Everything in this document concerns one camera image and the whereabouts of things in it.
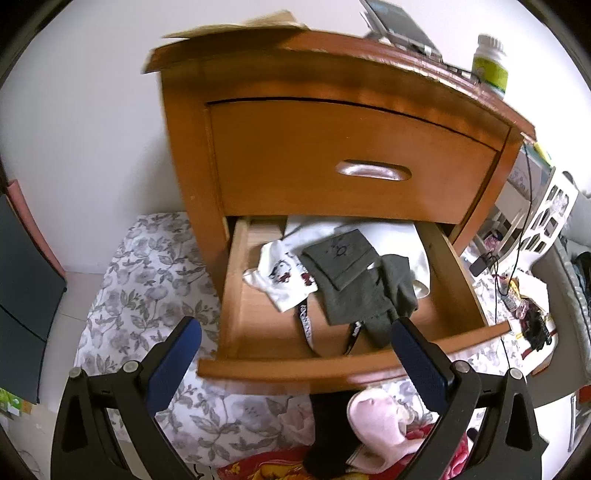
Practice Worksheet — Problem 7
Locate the white cartoon print underwear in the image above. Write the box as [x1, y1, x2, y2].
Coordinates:
[242, 239, 320, 313]

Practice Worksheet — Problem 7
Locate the pile of small packets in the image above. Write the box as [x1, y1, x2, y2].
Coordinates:
[500, 285, 528, 320]

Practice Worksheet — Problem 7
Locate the thick pink underwear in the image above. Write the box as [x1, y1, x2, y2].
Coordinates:
[345, 387, 409, 474]

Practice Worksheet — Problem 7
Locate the white bottle green label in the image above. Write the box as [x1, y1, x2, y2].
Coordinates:
[470, 32, 509, 100]

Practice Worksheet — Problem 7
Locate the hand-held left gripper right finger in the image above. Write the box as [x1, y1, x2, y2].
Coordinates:
[390, 316, 551, 480]

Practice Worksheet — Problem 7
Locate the wooden nightstand drawer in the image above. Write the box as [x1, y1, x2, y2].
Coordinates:
[204, 97, 505, 226]
[197, 216, 513, 396]

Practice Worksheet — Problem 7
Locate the white cutout organizer rack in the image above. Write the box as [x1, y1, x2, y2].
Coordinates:
[475, 165, 581, 260]

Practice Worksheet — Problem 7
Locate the grey floral bedsheet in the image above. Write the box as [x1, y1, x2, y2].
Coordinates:
[73, 211, 528, 477]

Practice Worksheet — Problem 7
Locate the navy blue underwear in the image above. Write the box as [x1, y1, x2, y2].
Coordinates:
[304, 391, 366, 479]

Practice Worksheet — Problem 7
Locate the pink board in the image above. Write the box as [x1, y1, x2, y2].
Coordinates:
[6, 179, 68, 278]

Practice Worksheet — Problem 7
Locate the olive grey garment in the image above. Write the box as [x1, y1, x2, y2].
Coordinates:
[318, 253, 420, 350]

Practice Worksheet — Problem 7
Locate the dark crumpled clothing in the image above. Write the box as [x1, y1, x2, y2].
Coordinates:
[571, 250, 591, 320]

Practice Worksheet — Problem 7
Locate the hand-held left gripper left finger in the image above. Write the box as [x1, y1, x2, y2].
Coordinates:
[51, 316, 204, 480]

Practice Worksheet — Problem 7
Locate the dark blue cabinet panel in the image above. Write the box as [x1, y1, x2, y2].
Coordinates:
[0, 193, 68, 405]

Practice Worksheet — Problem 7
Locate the beige paper sheet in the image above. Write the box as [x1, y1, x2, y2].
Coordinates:
[161, 9, 315, 41]

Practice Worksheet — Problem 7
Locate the black printed strap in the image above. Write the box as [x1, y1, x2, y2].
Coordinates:
[343, 322, 366, 357]

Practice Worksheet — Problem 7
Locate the black cable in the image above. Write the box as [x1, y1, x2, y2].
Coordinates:
[495, 147, 537, 325]

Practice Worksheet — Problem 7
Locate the green printed packet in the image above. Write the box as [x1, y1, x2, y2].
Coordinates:
[0, 387, 34, 417]

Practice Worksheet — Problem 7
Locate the light pink underwear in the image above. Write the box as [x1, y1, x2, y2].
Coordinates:
[276, 405, 315, 449]

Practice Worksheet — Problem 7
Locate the grey printed box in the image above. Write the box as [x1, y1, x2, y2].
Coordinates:
[505, 151, 556, 195]

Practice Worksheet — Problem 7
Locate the plain white garment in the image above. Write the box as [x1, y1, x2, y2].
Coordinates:
[283, 216, 433, 302]

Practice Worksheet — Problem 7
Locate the grey smartphone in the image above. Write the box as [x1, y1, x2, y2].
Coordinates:
[359, 0, 445, 64]

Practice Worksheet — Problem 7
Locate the black knit item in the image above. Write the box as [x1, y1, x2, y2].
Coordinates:
[521, 306, 553, 352]

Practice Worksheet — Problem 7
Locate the wooden nightstand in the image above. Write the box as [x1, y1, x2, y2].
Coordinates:
[140, 27, 539, 325]

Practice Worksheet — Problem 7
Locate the grey padded sofa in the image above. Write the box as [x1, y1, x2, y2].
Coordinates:
[530, 174, 591, 408]

